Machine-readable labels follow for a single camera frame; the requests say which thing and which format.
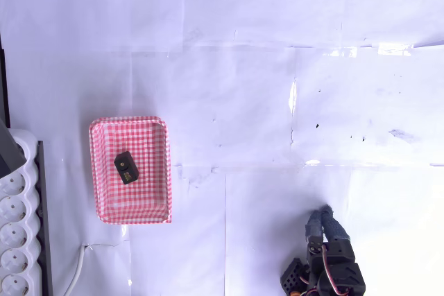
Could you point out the clear adhesive tape strip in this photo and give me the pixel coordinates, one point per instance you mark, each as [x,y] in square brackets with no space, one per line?
[293,98]

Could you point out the pink checked plastic tray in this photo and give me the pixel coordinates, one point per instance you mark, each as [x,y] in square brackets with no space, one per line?
[145,199]

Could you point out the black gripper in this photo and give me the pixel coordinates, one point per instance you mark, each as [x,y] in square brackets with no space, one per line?
[336,248]

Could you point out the small black box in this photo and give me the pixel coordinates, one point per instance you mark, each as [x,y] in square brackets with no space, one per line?
[126,167]

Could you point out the white power strip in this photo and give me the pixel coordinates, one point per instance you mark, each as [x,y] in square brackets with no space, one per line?
[15,213]

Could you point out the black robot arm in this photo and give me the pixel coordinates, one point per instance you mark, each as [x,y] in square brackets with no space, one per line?
[341,278]

